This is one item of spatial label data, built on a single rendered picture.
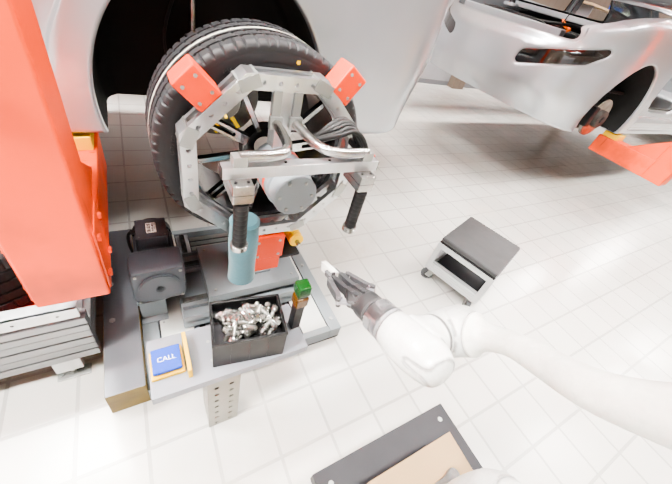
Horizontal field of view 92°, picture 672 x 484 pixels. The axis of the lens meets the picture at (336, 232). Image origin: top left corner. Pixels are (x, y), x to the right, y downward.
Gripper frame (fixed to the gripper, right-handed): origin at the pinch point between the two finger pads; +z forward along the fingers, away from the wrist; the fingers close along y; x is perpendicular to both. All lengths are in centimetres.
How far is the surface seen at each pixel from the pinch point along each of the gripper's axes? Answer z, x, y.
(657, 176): 3, 11, -350
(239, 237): 6.9, -13.0, 23.3
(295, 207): 12.6, -15.8, 4.7
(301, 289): 0.2, 3.6, 9.0
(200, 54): 31, -53, 22
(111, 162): 197, 16, 46
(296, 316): 4.0, 16.6, 8.2
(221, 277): 57, 32, 16
